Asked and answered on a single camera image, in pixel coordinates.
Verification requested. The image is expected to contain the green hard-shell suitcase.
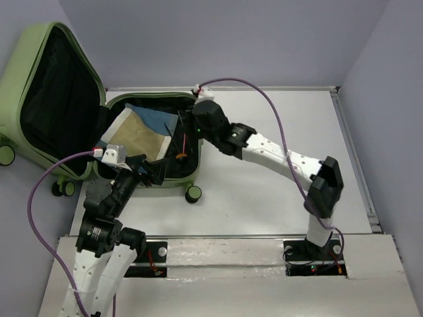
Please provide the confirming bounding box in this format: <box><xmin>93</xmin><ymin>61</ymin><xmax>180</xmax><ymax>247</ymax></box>
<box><xmin>1</xmin><ymin>22</ymin><xmax>202</xmax><ymax>203</ymax></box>

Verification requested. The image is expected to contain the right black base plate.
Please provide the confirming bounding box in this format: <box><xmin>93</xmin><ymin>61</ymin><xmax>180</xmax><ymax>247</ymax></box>
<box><xmin>282</xmin><ymin>239</ymin><xmax>348</xmax><ymax>277</ymax></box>

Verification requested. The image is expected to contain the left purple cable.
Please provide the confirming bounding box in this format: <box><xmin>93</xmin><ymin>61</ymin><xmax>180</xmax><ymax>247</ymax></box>
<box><xmin>27</xmin><ymin>148</ymin><xmax>116</xmax><ymax>317</ymax></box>

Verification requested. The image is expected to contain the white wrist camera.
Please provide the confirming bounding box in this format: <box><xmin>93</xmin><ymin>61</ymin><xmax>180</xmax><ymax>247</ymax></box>
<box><xmin>191</xmin><ymin>84</ymin><xmax>214</xmax><ymax>104</ymax></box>
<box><xmin>101</xmin><ymin>144</ymin><xmax>126</xmax><ymax>166</ymax></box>

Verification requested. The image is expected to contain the blue and tan cloth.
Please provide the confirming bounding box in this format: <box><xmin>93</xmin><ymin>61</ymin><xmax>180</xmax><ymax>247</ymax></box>
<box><xmin>96</xmin><ymin>103</ymin><xmax>178</xmax><ymax>162</ymax></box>

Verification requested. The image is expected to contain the small black orange cap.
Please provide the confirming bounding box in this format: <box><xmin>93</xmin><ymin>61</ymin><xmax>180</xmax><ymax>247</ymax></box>
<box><xmin>176</xmin><ymin>153</ymin><xmax>188</xmax><ymax>164</ymax></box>

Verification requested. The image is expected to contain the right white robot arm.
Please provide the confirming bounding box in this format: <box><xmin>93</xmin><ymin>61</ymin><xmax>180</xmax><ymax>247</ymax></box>
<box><xmin>192</xmin><ymin>100</ymin><xmax>344</xmax><ymax>259</ymax></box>

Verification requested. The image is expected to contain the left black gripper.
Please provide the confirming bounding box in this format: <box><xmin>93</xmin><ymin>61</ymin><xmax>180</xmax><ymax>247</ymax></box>
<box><xmin>112</xmin><ymin>153</ymin><xmax>169</xmax><ymax>215</ymax></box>

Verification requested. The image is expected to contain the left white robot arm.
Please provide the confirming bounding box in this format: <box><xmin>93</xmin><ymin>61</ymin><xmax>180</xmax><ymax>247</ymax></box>
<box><xmin>59</xmin><ymin>155</ymin><xmax>168</xmax><ymax>316</ymax></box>

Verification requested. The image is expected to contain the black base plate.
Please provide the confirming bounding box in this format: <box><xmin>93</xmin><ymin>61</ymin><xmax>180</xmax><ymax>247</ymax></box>
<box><xmin>124</xmin><ymin>240</ymin><xmax>168</xmax><ymax>278</ymax></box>
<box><xmin>282</xmin><ymin>239</ymin><xmax>348</xmax><ymax>277</ymax></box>

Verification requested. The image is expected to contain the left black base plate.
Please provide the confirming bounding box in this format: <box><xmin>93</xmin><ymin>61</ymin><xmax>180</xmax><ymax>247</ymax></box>
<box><xmin>124</xmin><ymin>240</ymin><xmax>168</xmax><ymax>278</ymax></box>

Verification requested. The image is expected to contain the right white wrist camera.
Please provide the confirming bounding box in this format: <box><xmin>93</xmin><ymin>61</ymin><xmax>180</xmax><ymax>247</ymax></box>
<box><xmin>191</xmin><ymin>84</ymin><xmax>214</xmax><ymax>104</ymax></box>

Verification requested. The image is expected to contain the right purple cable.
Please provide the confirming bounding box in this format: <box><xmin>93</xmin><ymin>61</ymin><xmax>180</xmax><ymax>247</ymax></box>
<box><xmin>198</xmin><ymin>77</ymin><xmax>346</xmax><ymax>275</ymax></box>

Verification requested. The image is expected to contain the white front cover board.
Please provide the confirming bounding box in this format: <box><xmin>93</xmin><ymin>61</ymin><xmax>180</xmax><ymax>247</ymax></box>
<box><xmin>36</xmin><ymin>234</ymin><xmax>417</xmax><ymax>317</ymax></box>

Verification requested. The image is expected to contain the purple cable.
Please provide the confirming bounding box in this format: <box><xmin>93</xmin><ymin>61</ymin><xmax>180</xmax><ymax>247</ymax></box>
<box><xmin>27</xmin><ymin>148</ymin><xmax>116</xmax><ymax>317</ymax></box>
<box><xmin>198</xmin><ymin>77</ymin><xmax>346</xmax><ymax>275</ymax></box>

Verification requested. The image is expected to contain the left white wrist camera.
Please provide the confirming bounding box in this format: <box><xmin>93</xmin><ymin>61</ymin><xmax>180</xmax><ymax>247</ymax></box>
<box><xmin>101</xmin><ymin>144</ymin><xmax>126</xmax><ymax>166</ymax></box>

